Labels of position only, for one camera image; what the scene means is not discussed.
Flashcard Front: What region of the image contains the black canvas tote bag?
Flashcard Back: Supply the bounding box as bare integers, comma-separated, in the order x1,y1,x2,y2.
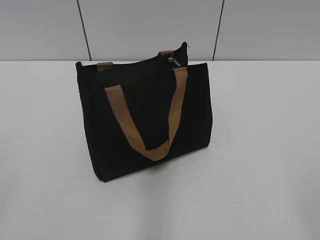
75,42,213,182

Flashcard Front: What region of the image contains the metal zipper pull with ring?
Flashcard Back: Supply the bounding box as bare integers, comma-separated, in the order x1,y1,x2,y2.
168,57,182,67

